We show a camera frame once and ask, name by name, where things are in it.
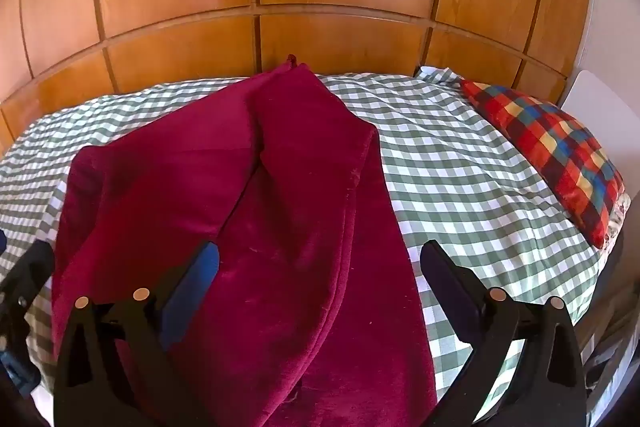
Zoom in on floral mattress edge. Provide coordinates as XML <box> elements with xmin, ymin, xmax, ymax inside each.
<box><xmin>602</xmin><ymin>192</ymin><xmax>632</xmax><ymax>250</ymax></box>

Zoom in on dark red velour pants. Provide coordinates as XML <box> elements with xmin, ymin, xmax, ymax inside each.
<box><xmin>50</xmin><ymin>54</ymin><xmax>438</xmax><ymax>423</ymax></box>

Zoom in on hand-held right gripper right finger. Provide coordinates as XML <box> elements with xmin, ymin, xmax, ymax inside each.
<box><xmin>420</xmin><ymin>239</ymin><xmax>587</xmax><ymax>427</ymax></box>

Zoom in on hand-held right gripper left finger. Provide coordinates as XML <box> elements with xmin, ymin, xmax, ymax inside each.
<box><xmin>54</xmin><ymin>241</ymin><xmax>222</xmax><ymax>427</ymax></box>

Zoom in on green white checked bed sheet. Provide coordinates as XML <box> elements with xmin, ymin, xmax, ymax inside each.
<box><xmin>0</xmin><ymin>66</ymin><xmax>626</xmax><ymax>427</ymax></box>

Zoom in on dark bed frame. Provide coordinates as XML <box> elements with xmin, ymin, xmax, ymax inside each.
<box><xmin>570</xmin><ymin>232</ymin><xmax>640</xmax><ymax>408</ymax></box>

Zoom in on white headboard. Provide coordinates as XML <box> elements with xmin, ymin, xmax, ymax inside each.
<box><xmin>559</xmin><ymin>69</ymin><xmax>640</xmax><ymax>198</ymax></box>

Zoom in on multicolour plaid pillow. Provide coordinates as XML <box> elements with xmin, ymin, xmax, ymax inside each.
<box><xmin>460</xmin><ymin>79</ymin><xmax>626</xmax><ymax>250</ymax></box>

